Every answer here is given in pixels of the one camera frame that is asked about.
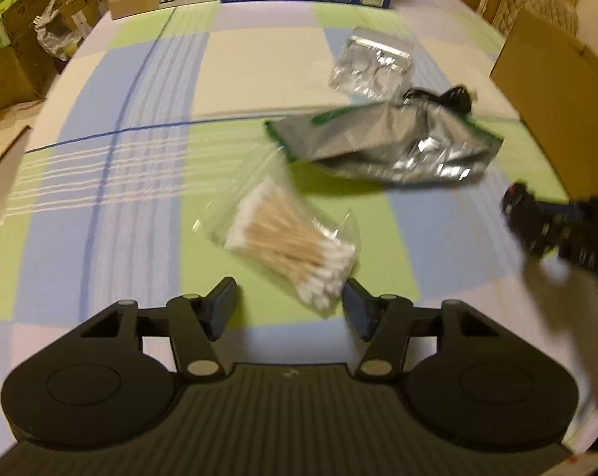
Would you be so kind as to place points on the silver foil bag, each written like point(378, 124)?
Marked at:
point(378, 144)

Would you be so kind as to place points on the clear plastic package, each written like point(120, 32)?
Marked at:
point(370, 62)

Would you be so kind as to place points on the crumpled clear plastic bag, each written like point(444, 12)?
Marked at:
point(60, 25)

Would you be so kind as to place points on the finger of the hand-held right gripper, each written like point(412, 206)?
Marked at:
point(539, 223)

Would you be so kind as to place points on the bag of cotton swabs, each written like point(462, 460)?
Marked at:
point(289, 243)

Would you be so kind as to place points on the cardboard box of green packs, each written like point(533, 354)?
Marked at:
point(26, 15)

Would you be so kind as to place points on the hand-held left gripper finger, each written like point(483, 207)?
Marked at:
point(357, 310)

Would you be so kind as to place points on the checked tablecloth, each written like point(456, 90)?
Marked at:
point(155, 109)

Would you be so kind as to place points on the large cardboard box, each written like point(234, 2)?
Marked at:
point(556, 89)

